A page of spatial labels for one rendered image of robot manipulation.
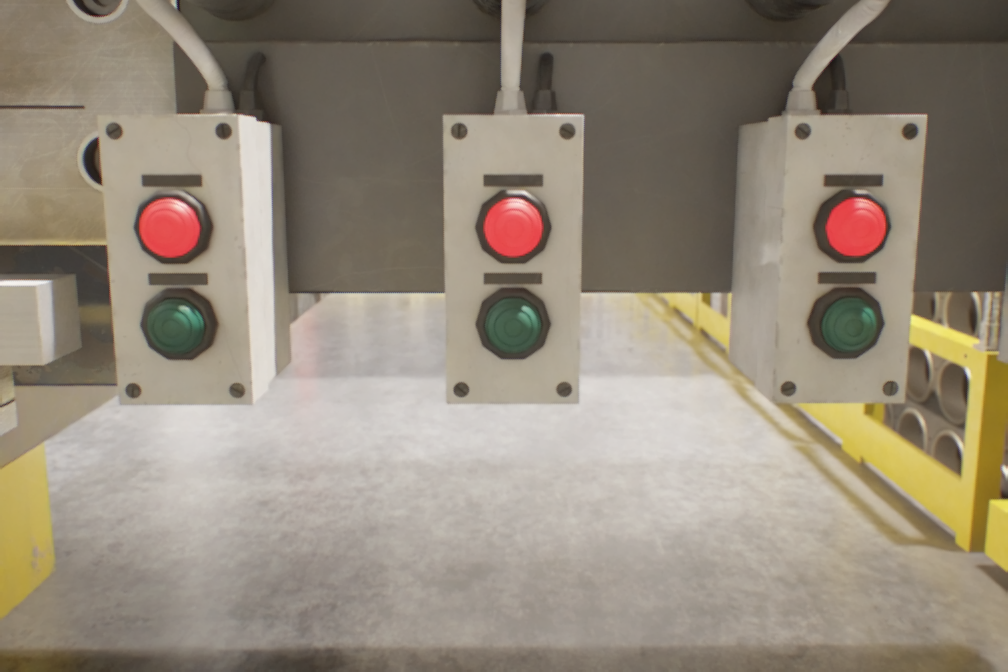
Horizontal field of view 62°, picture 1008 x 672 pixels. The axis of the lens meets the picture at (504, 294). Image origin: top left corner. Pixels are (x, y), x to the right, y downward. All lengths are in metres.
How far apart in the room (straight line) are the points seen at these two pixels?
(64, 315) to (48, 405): 0.50
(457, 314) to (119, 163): 0.18
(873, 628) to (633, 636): 0.39
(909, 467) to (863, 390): 1.59
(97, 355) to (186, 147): 0.25
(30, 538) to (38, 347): 1.20
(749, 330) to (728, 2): 0.21
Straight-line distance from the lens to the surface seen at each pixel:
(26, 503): 1.70
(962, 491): 1.89
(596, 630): 1.45
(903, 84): 0.57
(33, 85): 0.62
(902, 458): 2.09
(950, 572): 1.80
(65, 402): 1.08
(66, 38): 0.61
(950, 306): 3.63
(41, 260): 0.67
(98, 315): 0.65
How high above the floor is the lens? 0.74
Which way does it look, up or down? 9 degrees down
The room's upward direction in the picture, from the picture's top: straight up
